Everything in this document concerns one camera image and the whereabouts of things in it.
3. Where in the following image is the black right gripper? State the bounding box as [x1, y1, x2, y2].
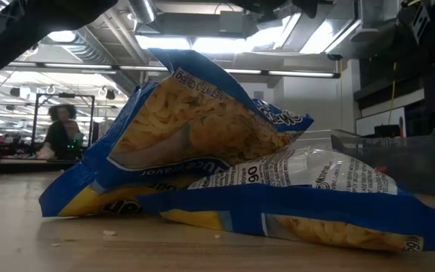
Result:
[236, 0, 334, 20]

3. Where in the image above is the blue Maruchan noodle packet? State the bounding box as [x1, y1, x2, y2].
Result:
[136, 146, 435, 253]
[39, 48, 315, 218]

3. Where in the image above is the long ceiling light bar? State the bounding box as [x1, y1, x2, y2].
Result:
[5, 61, 342, 79]

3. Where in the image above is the white board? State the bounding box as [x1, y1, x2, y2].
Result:
[355, 107, 407, 138]

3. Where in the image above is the black box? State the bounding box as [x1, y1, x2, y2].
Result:
[373, 124, 403, 138]

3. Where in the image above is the smoky grey plastic bin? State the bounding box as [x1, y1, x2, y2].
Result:
[330, 120, 435, 196]

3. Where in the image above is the person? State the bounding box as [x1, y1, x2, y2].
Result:
[35, 104, 85, 160]

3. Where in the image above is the long dark bench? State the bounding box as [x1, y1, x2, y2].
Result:
[0, 157, 81, 175]

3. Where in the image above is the round metal air duct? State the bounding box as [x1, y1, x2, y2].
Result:
[126, 0, 159, 24]

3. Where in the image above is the yellow cable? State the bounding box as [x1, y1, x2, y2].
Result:
[387, 61, 397, 125]

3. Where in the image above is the black robot station frame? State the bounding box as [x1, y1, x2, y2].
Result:
[31, 93, 96, 152]

